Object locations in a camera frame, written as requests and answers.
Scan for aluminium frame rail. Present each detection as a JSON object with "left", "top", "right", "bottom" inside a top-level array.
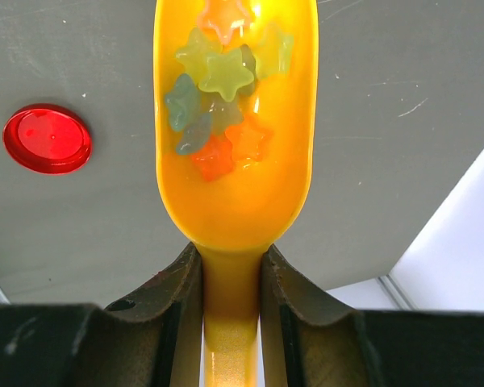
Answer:
[{"left": 377, "top": 274, "right": 418, "bottom": 311}]

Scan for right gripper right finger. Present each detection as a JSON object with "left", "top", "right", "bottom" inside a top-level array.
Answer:
[{"left": 261, "top": 247, "right": 484, "bottom": 386}]

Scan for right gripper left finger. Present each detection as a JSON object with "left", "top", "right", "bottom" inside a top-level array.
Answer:
[{"left": 0, "top": 245, "right": 202, "bottom": 386}]

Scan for red round lid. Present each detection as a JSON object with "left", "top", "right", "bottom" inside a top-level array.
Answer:
[{"left": 2, "top": 103, "right": 93, "bottom": 175}]

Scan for orange plastic scoop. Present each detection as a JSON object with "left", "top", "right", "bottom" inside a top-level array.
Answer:
[{"left": 152, "top": 1, "right": 319, "bottom": 386}]

